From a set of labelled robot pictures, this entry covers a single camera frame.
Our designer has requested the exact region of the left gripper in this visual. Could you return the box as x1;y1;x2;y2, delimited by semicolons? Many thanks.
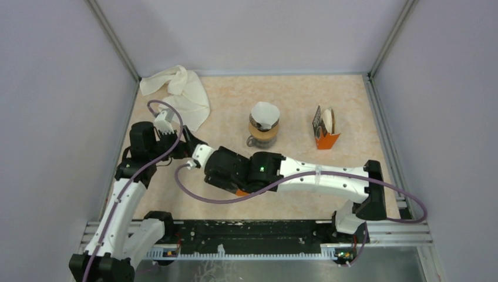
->
149;125;203;163

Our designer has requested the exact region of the orange glass flask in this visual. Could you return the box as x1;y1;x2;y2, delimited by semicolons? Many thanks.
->
235;189;249;197

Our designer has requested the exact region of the light wooden dripper ring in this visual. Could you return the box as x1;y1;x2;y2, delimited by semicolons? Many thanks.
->
248;122;280;142

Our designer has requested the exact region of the clear glass dripper cone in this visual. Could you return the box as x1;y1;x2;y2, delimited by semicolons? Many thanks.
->
249;115;280;132

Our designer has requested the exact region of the white paper coffee filter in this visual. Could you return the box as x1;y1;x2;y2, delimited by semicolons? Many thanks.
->
250;102;280;119

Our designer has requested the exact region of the orange coffee filter box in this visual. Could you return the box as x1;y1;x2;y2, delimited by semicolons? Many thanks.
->
312;105;340;150

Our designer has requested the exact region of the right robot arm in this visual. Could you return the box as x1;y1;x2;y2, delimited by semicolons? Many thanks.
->
193;145;387;242

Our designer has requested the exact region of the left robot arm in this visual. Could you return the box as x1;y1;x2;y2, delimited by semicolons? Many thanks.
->
69;122;204;281

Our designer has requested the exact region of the white cloth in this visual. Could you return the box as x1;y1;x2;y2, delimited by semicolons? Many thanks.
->
140;65;210;132

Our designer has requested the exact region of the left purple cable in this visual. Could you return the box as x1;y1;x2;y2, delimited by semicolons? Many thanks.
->
80;100;184;282

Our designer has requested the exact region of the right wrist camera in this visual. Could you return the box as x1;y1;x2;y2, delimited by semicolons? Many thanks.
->
186;145;216;169

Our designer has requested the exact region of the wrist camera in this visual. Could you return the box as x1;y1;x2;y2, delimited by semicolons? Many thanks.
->
153;109;174;134
186;145;216;169

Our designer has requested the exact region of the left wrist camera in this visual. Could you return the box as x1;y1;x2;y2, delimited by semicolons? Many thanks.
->
153;109;174;134

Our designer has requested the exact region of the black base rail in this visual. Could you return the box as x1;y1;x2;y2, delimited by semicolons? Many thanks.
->
158;220;355;254

